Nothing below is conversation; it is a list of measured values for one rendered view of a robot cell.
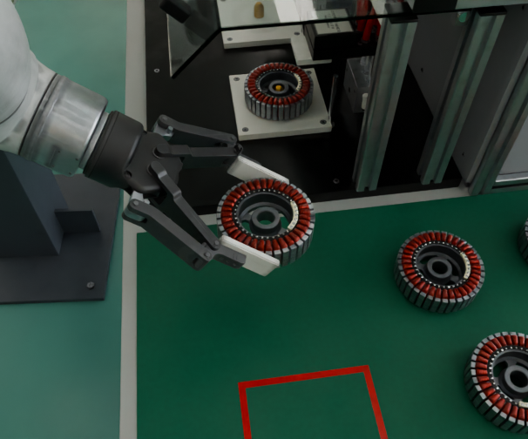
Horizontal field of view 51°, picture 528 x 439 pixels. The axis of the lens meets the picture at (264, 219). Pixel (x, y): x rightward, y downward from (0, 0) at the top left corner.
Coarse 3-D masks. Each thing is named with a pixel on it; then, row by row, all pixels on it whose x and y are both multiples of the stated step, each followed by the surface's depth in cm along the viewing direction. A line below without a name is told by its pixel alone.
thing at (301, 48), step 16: (304, 32) 87; (320, 32) 80; (336, 32) 80; (352, 32) 80; (304, 48) 85; (320, 48) 82; (336, 48) 82; (352, 48) 82; (368, 48) 82; (304, 64) 84; (368, 64) 89
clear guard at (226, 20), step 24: (192, 0) 64; (216, 0) 60; (240, 0) 60; (264, 0) 60; (288, 0) 60; (312, 0) 60; (336, 0) 60; (360, 0) 60; (384, 0) 60; (168, 24) 66; (192, 24) 61; (216, 24) 57; (240, 24) 57; (264, 24) 57; (288, 24) 57; (192, 48) 59
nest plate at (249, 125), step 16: (240, 80) 95; (240, 96) 93; (320, 96) 93; (240, 112) 90; (304, 112) 90; (320, 112) 90; (240, 128) 88; (256, 128) 88; (272, 128) 88; (288, 128) 88; (304, 128) 88; (320, 128) 88
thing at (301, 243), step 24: (240, 192) 64; (264, 192) 65; (288, 192) 65; (216, 216) 62; (240, 216) 65; (264, 216) 65; (288, 216) 65; (312, 216) 63; (240, 240) 60; (264, 240) 60; (288, 240) 60
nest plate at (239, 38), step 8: (224, 32) 104; (232, 32) 104; (240, 32) 104; (248, 32) 104; (256, 32) 104; (264, 32) 104; (272, 32) 104; (280, 32) 104; (288, 32) 104; (296, 32) 104; (224, 40) 102; (232, 40) 102; (240, 40) 102; (248, 40) 102; (256, 40) 102; (264, 40) 102; (272, 40) 103; (280, 40) 103; (288, 40) 103; (224, 48) 103
